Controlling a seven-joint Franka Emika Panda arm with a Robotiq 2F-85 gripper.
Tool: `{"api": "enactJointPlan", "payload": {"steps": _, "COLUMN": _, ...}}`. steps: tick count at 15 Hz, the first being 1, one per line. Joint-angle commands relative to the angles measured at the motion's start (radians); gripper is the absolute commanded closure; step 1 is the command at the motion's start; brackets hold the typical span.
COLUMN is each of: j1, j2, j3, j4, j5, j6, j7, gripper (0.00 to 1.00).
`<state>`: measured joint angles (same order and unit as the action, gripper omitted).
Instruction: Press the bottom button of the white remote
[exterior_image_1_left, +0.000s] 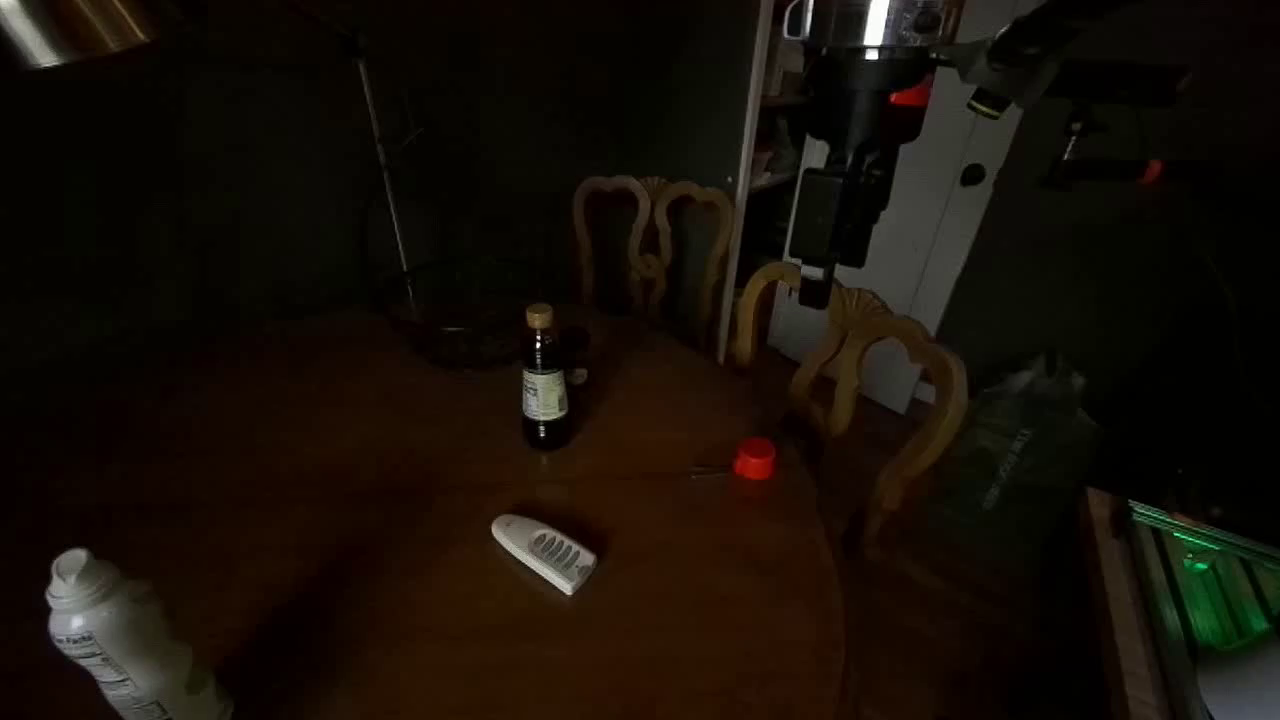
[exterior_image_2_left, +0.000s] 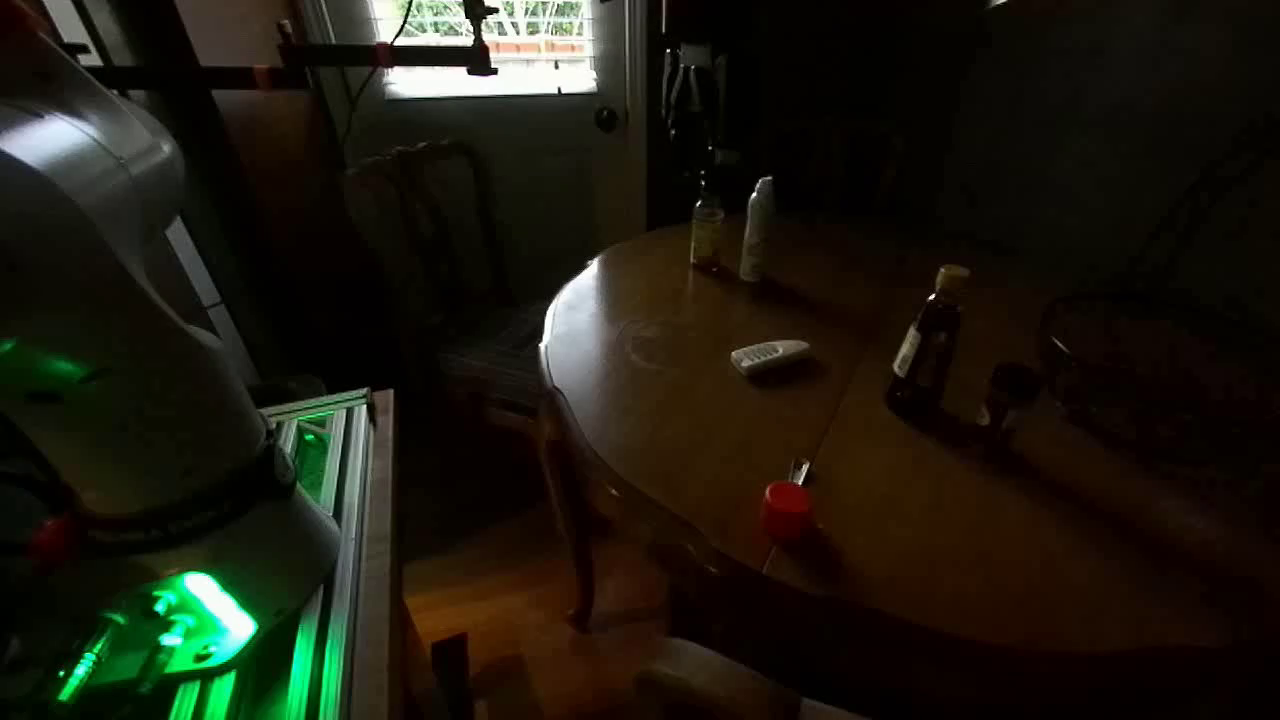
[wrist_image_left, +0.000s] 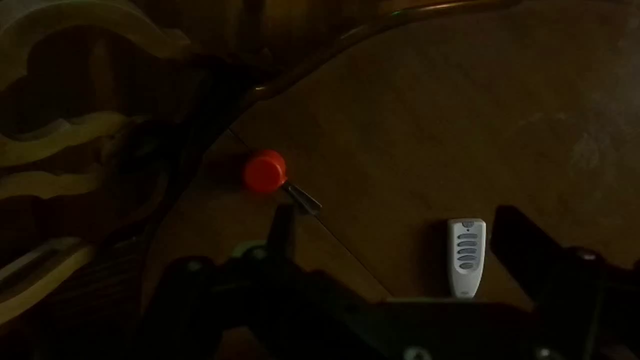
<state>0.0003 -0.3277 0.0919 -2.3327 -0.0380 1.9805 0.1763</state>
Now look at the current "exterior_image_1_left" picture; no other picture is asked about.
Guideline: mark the white remote control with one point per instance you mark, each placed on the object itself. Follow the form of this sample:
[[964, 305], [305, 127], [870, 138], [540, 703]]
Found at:
[[545, 549]]

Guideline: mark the thin metal stand pole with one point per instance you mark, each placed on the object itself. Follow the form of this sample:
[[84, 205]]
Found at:
[[385, 176]]

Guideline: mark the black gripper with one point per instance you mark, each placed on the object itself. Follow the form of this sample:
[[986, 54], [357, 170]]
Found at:
[[834, 218]]

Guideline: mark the clear plastic bag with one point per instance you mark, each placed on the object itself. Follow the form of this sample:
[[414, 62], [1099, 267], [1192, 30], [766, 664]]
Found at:
[[1027, 430]]

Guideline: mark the wooden chair left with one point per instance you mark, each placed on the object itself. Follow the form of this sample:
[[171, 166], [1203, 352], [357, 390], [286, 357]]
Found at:
[[651, 245]]

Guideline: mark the green plastic container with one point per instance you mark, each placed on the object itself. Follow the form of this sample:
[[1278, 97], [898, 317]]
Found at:
[[1220, 588]]

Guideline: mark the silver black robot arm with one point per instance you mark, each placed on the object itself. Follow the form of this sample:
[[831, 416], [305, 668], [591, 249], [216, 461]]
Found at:
[[866, 62]]

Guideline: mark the white plastic bottle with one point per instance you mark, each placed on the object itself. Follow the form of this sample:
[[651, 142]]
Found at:
[[122, 639]]

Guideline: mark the wooden chair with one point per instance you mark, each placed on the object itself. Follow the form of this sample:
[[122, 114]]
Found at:
[[651, 245], [827, 393]]

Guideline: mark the dark glass bottle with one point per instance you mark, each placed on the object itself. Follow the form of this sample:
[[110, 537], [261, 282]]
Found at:
[[545, 402]]

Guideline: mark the red bottle cap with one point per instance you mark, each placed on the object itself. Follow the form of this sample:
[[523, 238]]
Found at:
[[752, 457]]

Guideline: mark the wooden chair right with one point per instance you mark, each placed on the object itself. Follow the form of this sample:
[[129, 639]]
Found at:
[[827, 393]]

